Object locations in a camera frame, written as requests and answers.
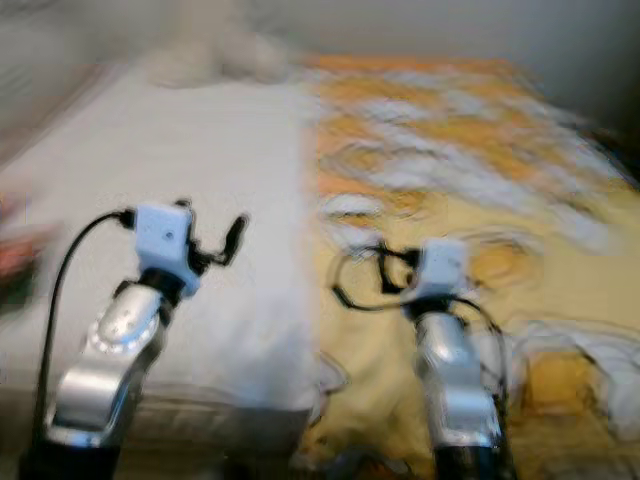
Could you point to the yellow cartoon egg blanket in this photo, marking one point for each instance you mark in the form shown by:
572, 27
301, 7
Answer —
460, 150

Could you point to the pink plush pillow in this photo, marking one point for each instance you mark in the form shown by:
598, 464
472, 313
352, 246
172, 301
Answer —
15, 245

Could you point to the dark green red book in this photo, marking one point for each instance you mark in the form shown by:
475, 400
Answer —
15, 285

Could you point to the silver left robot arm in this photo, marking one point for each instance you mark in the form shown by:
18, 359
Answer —
105, 365

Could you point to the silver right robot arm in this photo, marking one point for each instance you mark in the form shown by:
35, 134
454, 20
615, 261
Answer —
455, 385

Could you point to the white quilted mattress pad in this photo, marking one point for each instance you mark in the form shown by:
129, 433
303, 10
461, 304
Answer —
190, 180

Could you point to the beige upholstered headboard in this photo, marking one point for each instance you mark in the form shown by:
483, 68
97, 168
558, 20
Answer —
40, 80

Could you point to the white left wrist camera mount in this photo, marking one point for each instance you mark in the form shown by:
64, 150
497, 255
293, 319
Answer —
165, 240

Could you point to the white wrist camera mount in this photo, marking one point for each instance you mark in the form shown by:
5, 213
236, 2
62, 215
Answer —
438, 268
165, 240

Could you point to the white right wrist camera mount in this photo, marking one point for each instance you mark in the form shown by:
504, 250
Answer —
438, 268

